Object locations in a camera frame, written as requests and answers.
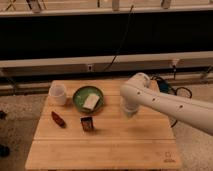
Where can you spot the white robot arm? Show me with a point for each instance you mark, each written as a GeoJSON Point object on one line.
{"type": "Point", "coordinates": [136, 92]}

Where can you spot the white sponge block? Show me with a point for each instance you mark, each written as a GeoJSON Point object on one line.
{"type": "Point", "coordinates": [91, 101]}

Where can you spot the green bowl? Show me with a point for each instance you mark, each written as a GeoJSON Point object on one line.
{"type": "Point", "coordinates": [81, 95]}

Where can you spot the white plastic cup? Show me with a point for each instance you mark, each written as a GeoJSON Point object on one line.
{"type": "Point", "coordinates": [58, 94]}

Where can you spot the dark red oblong object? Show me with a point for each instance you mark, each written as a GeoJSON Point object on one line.
{"type": "Point", "coordinates": [58, 120]}

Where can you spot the white wall outlet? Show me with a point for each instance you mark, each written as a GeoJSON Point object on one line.
{"type": "Point", "coordinates": [90, 68]}

